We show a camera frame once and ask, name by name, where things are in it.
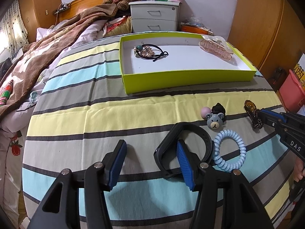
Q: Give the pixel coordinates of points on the red green striped cloth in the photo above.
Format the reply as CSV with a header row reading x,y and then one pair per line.
x,y
6,93

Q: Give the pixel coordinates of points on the striped bed sheet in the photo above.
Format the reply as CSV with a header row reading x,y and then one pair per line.
x,y
95,114

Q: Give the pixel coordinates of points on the tall wooden wardrobe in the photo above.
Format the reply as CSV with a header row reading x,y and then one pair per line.
x,y
40,9

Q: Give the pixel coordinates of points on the brown beaded hair clip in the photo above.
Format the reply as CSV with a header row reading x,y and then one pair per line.
x,y
252,109

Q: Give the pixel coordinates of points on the wooden headboard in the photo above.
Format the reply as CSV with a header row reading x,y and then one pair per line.
x,y
88,2

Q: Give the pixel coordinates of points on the dark bag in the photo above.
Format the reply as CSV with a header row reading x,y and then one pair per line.
x,y
279,78

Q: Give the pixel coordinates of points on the black wristband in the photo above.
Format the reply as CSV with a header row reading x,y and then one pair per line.
x,y
208,148

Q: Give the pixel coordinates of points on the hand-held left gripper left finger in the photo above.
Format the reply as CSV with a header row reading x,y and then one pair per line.
x,y
118,164

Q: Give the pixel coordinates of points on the pink plastic bucket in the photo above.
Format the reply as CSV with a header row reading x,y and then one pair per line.
x,y
290,93

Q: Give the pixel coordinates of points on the clear plastic bag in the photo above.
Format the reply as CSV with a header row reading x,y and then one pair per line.
x,y
196,22

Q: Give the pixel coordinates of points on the person's right hand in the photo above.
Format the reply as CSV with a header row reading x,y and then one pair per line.
x,y
299,171

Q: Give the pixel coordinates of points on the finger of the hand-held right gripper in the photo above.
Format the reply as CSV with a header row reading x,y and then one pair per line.
x,y
269,120
271,112

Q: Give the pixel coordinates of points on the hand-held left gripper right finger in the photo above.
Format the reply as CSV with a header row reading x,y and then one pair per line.
x,y
185,165

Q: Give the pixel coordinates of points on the lime green shallow box tray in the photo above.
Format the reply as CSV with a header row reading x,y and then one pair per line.
x,y
190,57

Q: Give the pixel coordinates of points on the brown fleece blanket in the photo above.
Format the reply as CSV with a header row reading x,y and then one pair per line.
x,y
47,43

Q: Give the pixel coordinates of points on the orange box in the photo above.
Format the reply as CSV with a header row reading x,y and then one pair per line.
x,y
195,29

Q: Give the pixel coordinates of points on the large wooden sliding wardrobe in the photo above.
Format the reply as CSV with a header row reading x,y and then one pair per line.
x,y
257,16

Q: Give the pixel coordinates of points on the power strip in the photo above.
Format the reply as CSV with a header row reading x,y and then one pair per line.
x,y
62,7

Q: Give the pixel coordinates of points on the red and gold pillow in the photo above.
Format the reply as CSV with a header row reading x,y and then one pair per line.
x,y
119,26

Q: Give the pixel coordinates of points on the large clear hair claw clip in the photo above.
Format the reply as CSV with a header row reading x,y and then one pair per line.
x,y
214,49

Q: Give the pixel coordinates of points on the grey two-drawer nightstand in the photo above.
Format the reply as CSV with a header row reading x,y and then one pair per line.
x,y
154,14

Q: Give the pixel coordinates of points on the patterned curtain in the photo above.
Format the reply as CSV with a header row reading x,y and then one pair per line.
x,y
16,26

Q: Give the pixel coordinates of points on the yellow printed box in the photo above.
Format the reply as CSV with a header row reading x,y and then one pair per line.
x,y
300,72

